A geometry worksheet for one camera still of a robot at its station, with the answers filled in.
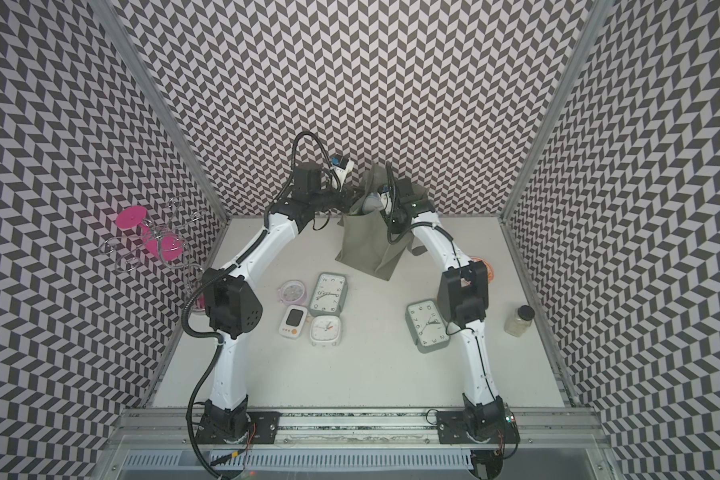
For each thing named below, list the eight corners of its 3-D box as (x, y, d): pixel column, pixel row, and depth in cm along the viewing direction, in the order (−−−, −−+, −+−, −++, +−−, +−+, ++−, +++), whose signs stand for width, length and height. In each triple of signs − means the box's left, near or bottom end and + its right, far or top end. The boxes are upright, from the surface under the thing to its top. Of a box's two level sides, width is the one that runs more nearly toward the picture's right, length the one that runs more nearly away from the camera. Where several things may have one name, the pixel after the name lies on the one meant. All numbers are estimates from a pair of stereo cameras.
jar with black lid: (500, 332, 91) (514, 315, 82) (507, 319, 94) (521, 301, 85) (515, 340, 90) (531, 324, 80) (521, 327, 92) (537, 310, 83)
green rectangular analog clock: (309, 316, 93) (308, 312, 91) (315, 276, 102) (314, 272, 101) (346, 316, 93) (346, 312, 91) (349, 276, 102) (348, 272, 101)
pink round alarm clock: (277, 305, 95) (275, 301, 93) (282, 284, 99) (280, 280, 98) (305, 305, 95) (304, 301, 93) (309, 284, 100) (307, 280, 98)
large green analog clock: (417, 354, 86) (418, 350, 84) (402, 308, 95) (402, 304, 93) (451, 345, 88) (453, 341, 85) (433, 301, 97) (434, 296, 95)
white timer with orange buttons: (279, 336, 88) (277, 332, 86) (288, 309, 94) (286, 304, 92) (300, 338, 88) (298, 334, 86) (307, 311, 94) (306, 306, 91)
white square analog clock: (309, 347, 88) (307, 342, 84) (313, 319, 93) (311, 314, 90) (340, 347, 88) (339, 342, 85) (342, 319, 93) (341, 314, 90)
